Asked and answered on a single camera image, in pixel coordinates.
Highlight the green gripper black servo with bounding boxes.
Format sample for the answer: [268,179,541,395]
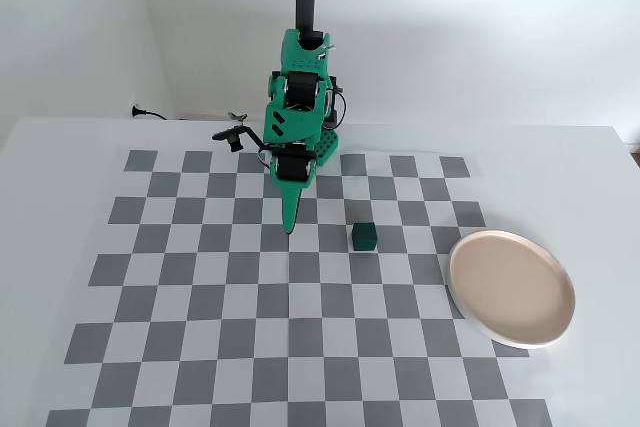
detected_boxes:
[268,142,319,238]

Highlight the grey white checkered mat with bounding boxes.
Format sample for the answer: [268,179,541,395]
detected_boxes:
[47,149,554,427]

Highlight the black arm motor cable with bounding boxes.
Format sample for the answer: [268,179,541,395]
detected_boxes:
[324,88,348,131]

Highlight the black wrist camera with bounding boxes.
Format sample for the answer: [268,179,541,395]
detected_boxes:
[211,124,265,153]

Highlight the black wall plug cable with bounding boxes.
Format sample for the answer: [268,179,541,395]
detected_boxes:
[130,104,189,122]

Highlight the green perforated robot base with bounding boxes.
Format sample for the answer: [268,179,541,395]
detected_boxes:
[310,127,344,167]

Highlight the dark green cube dice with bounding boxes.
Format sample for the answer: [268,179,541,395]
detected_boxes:
[351,221,378,252]

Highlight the pink round plate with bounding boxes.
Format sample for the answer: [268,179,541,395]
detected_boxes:
[447,229,577,350]

